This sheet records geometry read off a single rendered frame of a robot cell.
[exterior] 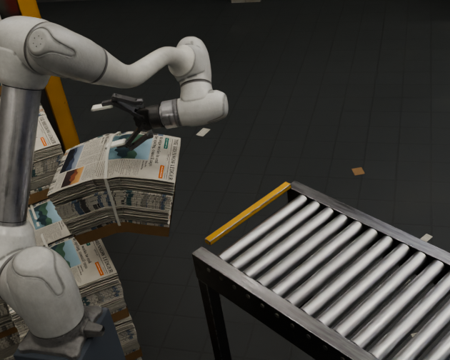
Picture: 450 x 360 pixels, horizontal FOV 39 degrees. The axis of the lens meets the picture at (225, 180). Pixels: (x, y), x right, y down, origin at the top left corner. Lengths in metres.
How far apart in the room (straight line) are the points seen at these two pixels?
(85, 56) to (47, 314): 0.65
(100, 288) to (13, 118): 0.78
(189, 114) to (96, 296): 0.73
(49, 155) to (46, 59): 1.07
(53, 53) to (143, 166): 0.64
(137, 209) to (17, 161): 0.50
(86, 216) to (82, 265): 0.24
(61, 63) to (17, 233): 0.50
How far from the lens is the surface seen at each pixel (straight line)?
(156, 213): 2.10
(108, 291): 2.29
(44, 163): 2.62
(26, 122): 1.74
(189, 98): 2.00
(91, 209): 2.14
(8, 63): 1.71
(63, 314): 1.73
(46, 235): 2.51
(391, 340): 1.96
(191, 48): 2.03
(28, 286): 1.67
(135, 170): 2.06
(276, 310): 2.04
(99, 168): 2.10
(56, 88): 3.72
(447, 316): 2.04
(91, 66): 1.62
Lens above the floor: 2.29
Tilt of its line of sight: 35 degrees down
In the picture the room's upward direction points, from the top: 9 degrees counter-clockwise
